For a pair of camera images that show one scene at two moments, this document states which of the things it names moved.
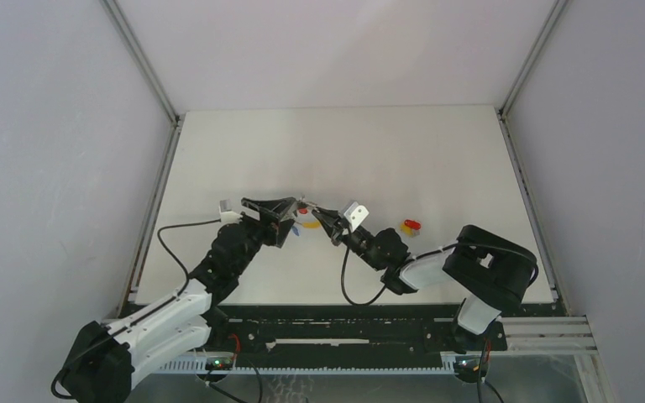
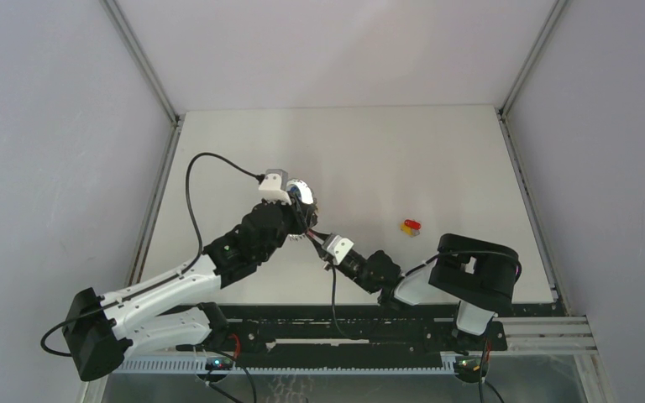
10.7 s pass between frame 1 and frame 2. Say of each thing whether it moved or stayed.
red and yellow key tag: stayed
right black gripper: moved
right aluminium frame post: stayed
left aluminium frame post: stayed
